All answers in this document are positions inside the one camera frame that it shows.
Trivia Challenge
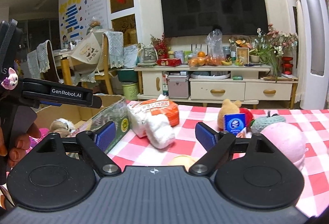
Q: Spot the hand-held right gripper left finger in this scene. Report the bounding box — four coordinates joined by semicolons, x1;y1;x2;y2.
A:
36;121;121;177

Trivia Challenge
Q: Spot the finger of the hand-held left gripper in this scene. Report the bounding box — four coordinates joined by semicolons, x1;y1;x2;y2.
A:
18;77;102;109

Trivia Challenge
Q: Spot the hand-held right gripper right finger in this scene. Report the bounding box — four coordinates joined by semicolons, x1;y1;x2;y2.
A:
189;122;275;175

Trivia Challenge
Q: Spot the green printed cardboard box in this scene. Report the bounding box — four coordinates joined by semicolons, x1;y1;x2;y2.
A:
36;95;130;155

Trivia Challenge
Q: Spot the brown white plush toy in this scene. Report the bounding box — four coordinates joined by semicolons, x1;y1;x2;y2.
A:
50;118;75;137

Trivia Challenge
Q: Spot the brown teddy bear red shirt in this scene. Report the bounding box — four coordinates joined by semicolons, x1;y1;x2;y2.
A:
218;99;255;129

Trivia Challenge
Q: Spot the magenta patterned knit mitten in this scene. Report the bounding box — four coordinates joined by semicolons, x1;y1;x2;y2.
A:
26;137;44;150

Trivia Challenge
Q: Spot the white fluffy glove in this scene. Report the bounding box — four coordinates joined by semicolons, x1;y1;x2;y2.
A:
145;113;175;149

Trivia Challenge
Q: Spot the grey green knit hat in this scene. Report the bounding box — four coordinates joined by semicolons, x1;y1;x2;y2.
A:
250;111;286;133

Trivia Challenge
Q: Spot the pink plush toy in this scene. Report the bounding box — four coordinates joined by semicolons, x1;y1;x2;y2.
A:
259;122;306;170

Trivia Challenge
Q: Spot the person's left hand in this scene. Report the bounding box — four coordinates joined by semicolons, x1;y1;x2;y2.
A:
0;122;42;168

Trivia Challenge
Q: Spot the red white checkered tablecloth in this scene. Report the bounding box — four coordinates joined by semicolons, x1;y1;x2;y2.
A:
107;101;329;214

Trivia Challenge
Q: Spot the wooden dining table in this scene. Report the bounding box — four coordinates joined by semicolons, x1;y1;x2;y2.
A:
53;48;103;86

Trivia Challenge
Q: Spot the pink cat charm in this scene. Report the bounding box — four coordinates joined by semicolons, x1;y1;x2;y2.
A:
1;68;19;90

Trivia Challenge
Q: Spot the paper tissue pack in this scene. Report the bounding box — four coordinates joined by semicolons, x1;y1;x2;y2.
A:
224;113;247;136

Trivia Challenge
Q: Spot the wooden chair lace cover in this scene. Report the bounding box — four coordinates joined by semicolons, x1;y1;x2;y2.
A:
27;40;63;83
94;31;124;94

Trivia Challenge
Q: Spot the beige canvas tote bag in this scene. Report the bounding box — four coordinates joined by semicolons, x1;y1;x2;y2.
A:
71;32;102;75

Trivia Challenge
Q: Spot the cream television cabinet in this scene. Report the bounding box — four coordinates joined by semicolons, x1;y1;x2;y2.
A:
134;64;299;109

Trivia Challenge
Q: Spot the light green trash bin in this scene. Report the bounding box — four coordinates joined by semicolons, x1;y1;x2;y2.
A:
122;82;139;101

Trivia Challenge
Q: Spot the orange white plastic bag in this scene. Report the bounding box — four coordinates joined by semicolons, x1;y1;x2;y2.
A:
127;95;180;138

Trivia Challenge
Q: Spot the silver metal case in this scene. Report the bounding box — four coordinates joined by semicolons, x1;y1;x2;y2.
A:
168;75;191;98

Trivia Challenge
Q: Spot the dark green storage bin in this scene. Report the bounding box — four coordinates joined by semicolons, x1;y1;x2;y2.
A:
117;68;139;83

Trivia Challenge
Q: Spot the pile of oranges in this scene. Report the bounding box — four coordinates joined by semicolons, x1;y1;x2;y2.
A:
188;51;221;67

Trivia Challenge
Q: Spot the red flat box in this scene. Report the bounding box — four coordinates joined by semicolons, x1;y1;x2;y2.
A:
157;58;182;66

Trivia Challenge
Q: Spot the glass kettle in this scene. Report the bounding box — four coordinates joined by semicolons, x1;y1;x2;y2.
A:
140;44;158;64

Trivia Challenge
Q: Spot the clear plastic bag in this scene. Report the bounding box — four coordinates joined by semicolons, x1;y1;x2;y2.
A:
207;29;223;60

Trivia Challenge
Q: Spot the potted green plant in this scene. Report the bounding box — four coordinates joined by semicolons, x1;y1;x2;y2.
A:
249;48;279;83

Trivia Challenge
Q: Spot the red berry bouquet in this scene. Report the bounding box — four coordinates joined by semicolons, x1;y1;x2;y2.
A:
150;32;171;56

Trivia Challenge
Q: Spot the red lantern ornament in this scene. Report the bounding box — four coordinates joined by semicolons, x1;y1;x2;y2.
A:
281;56;293;75

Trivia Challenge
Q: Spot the artificial flower bouquet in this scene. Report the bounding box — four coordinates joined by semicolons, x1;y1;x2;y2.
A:
257;24;299;60

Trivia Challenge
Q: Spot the black television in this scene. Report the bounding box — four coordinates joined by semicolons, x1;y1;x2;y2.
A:
159;0;268;38

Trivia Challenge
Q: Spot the silver standing air conditioner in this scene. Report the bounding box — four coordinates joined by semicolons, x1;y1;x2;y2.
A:
284;0;329;110

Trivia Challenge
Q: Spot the colourful wall poster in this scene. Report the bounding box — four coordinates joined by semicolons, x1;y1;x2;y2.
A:
59;0;108;48

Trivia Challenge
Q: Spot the gold picture frame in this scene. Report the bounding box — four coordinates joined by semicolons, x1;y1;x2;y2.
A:
236;47;249;65

